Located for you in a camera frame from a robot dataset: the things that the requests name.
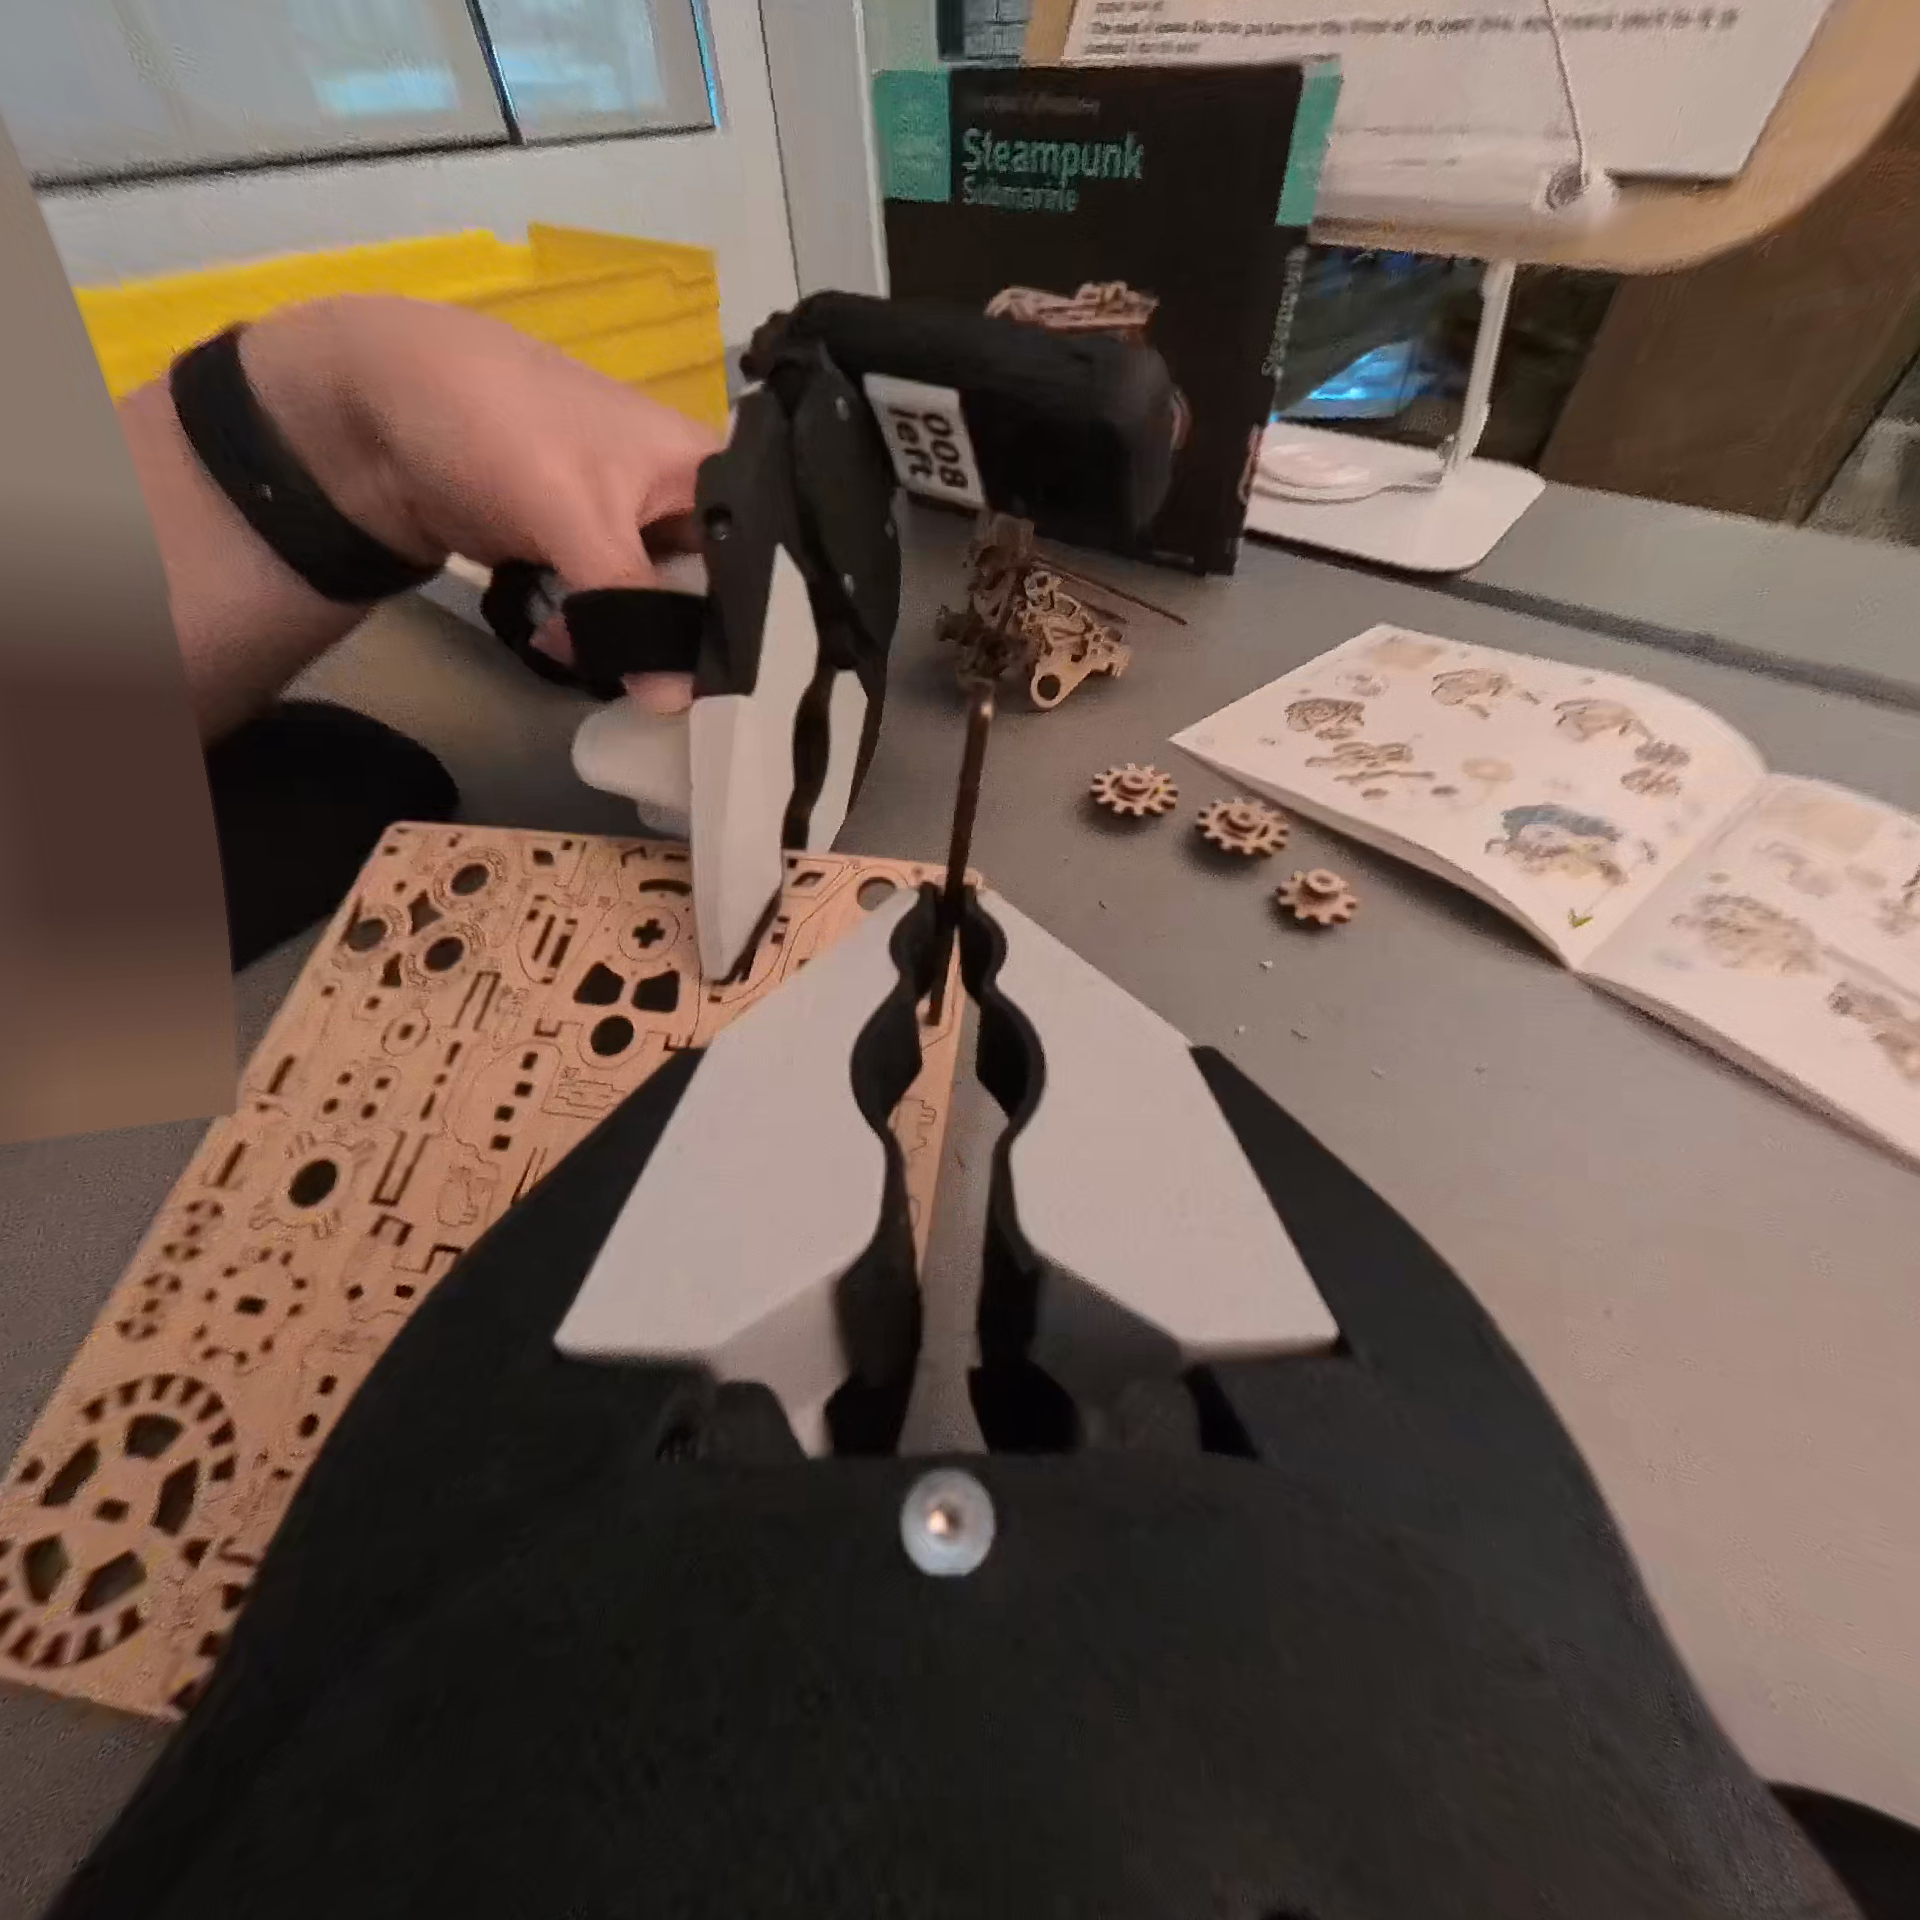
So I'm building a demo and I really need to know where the person's left hand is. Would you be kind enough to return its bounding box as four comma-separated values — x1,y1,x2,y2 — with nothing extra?
241,295,740,600

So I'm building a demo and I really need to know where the black wristband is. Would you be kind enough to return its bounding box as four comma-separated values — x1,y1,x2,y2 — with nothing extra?
170,326,449,606

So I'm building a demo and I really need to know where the white printed paper sheet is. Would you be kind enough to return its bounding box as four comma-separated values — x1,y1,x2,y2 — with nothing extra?
1036,0,1850,184

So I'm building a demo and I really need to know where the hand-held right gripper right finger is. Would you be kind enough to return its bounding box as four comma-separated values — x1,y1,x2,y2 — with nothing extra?
957,887,1340,1376

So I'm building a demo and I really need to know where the black model kit box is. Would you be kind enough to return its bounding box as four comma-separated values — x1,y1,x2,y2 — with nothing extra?
873,59,1344,577

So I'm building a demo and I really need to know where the open instruction booklet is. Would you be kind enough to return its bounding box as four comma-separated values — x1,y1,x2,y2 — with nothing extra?
1171,622,1920,1175

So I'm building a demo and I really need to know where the partly built wooden model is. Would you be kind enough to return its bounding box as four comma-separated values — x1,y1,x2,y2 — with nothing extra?
936,510,1192,716

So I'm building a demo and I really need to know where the laser-cut plywood parts sheet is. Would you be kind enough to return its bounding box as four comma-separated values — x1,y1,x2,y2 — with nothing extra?
0,815,981,1721

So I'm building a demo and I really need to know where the window frame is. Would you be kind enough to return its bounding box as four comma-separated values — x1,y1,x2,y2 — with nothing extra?
0,0,725,191

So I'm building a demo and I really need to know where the person's left forearm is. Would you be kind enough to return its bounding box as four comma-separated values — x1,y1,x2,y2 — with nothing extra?
116,382,325,752

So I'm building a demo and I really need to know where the dark cloth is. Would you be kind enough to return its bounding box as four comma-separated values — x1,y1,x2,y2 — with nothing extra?
208,702,462,968

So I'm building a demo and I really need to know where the yellow plastic tray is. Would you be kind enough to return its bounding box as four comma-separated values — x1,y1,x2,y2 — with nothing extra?
75,223,732,441

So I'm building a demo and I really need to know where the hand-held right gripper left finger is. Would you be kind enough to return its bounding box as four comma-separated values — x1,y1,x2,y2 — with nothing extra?
552,884,924,1461

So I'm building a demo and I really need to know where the thin wooden stick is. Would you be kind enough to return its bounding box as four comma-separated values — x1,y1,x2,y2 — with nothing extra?
920,678,1002,1037

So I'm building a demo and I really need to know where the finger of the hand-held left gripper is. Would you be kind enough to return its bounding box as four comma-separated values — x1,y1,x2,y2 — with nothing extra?
689,557,825,985
785,655,902,859

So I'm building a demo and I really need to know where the curved wooden panel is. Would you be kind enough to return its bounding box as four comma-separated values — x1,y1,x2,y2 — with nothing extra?
1313,0,1920,485

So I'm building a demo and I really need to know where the white desk lamp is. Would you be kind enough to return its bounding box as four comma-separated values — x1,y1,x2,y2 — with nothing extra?
1245,150,1624,575

